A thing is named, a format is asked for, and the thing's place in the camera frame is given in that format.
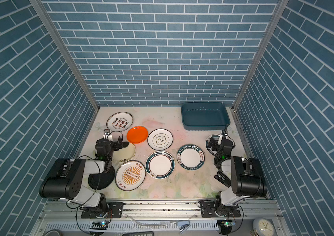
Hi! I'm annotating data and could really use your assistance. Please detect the white plate red characters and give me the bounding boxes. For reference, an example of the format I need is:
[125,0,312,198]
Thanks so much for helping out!
[107,112,134,132]

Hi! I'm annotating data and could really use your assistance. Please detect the white plate teal lettered rim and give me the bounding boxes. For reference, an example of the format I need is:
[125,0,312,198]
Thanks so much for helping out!
[177,144,205,171]

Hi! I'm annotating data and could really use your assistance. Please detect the white plate teal red rim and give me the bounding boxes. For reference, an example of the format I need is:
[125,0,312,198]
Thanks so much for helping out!
[145,151,175,180]

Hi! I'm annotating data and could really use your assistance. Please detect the white plate teal red band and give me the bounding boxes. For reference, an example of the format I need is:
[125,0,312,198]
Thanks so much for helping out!
[205,134,220,156]

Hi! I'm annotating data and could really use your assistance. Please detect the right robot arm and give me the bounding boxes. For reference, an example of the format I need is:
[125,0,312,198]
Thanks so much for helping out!
[207,135,267,217]

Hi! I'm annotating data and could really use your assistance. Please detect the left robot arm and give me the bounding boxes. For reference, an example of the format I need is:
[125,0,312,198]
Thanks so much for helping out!
[39,138,129,218]

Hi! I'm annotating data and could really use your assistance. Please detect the teal plastic bin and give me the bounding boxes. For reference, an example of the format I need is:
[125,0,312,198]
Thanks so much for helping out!
[181,102,231,131]

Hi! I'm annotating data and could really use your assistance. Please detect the cream plate green edge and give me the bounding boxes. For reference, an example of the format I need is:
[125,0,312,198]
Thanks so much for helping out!
[113,143,136,163]

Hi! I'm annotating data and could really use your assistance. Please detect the orange plastic plate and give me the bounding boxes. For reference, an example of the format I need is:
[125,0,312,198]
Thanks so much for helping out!
[127,126,148,144]

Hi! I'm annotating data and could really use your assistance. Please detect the white plate orange sunburst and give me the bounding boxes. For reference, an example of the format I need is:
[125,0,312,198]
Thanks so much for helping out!
[115,160,146,191]

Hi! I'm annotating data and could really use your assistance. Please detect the white plate clover emblem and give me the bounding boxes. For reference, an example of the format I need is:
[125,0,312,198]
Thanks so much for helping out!
[147,128,173,150]

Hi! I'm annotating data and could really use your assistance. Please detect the black round plate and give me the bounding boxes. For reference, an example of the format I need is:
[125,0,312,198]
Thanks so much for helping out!
[88,166,115,190]

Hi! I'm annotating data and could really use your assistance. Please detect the white analog clock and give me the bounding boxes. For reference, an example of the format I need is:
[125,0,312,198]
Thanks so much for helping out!
[253,218,276,236]

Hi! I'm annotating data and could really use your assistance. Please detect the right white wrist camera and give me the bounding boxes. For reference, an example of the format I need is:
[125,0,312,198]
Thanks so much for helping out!
[218,134,226,145]

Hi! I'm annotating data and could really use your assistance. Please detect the aluminium mounting rail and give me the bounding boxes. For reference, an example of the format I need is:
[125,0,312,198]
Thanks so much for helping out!
[31,199,290,236]

